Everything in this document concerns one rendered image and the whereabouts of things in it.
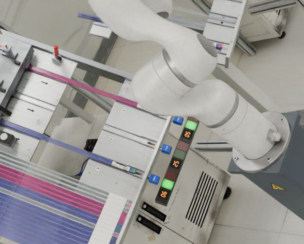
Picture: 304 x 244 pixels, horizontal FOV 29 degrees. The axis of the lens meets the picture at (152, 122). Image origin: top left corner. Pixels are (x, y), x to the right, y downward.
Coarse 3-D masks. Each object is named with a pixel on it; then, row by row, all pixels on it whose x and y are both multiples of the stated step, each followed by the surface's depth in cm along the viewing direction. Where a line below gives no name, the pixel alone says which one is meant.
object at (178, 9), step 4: (176, 8) 203; (180, 8) 203; (184, 8) 202; (180, 12) 203; (184, 12) 202; (188, 12) 202; (192, 12) 202; (196, 12) 202; (200, 12) 201; (200, 16) 202; (204, 16) 201; (208, 16) 200; (212, 16) 200; (216, 16) 200; (220, 16) 200; (220, 20) 200; (224, 20) 200; (228, 20) 199; (232, 20) 199; (236, 20) 199
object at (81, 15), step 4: (80, 16) 203; (84, 16) 203; (88, 16) 203; (92, 16) 203; (96, 16) 203; (96, 20) 203; (100, 20) 202; (216, 44) 195; (220, 44) 195; (220, 48) 195
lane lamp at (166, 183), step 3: (165, 180) 193; (168, 180) 193; (162, 183) 192; (165, 183) 192; (168, 183) 192; (171, 183) 192; (162, 186) 192; (165, 186) 192; (168, 186) 192; (171, 186) 192; (171, 189) 192
